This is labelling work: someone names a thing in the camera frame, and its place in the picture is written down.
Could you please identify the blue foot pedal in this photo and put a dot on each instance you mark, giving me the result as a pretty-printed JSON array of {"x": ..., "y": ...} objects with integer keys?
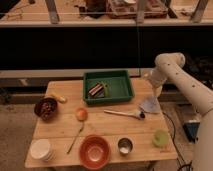
[{"x": 191, "y": 129}]

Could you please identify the yellow banana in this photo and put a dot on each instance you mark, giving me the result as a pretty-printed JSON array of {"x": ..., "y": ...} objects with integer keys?
[{"x": 59, "y": 98}]

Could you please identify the green plastic cup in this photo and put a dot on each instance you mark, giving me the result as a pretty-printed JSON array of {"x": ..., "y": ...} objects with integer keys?
[{"x": 160, "y": 138}]

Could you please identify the green plastic tray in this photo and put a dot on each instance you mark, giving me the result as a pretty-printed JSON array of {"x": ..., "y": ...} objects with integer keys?
[{"x": 119, "y": 84}]

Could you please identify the striped sponge block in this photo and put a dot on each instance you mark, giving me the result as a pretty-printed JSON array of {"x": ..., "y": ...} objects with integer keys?
[{"x": 96, "y": 91}]

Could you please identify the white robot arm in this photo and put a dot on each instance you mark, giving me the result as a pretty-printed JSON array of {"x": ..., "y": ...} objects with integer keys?
[{"x": 169, "y": 65}]

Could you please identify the orange plastic bowl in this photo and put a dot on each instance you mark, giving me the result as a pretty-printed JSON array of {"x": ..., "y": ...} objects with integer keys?
[{"x": 94, "y": 152}]

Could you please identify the red apple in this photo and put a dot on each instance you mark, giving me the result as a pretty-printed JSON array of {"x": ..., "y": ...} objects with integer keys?
[{"x": 81, "y": 114}]

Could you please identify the grey towel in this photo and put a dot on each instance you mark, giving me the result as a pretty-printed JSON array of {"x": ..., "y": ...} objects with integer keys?
[{"x": 150, "y": 105}]

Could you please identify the stack of white bowls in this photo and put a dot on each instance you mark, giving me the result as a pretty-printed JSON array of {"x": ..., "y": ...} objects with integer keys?
[{"x": 41, "y": 150}]

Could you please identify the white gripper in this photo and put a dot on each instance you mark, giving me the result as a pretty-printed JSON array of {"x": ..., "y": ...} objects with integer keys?
[{"x": 157, "y": 85}]

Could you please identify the green marker in tray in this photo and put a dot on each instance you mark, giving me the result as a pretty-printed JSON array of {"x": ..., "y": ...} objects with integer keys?
[{"x": 106, "y": 90}]

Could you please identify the dark bowl with nuts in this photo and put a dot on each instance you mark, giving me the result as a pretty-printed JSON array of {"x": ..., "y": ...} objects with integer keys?
[{"x": 46, "y": 108}]

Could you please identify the small metal cup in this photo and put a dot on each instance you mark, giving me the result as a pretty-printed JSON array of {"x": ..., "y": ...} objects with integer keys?
[{"x": 125, "y": 146}]

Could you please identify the metal spoon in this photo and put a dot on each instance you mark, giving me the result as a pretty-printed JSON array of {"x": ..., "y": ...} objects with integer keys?
[{"x": 75, "y": 138}]

